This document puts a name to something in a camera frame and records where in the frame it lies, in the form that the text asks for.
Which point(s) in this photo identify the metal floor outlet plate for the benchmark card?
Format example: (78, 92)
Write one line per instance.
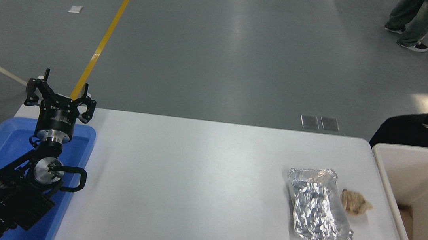
(329, 123)
(309, 122)

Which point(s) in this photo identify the person walking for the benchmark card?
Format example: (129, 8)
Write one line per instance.
(419, 18)

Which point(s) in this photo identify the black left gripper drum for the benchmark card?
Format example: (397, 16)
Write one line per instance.
(57, 116)

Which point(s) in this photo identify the blue plastic tray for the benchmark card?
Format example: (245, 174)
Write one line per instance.
(0, 145)

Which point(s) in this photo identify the crumpled silver foil tray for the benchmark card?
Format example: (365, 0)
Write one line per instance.
(316, 210)

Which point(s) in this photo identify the yellow floor tape line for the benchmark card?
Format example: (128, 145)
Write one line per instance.
(107, 33)

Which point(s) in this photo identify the crumpled tan paper ball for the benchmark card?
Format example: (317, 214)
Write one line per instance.
(354, 203)

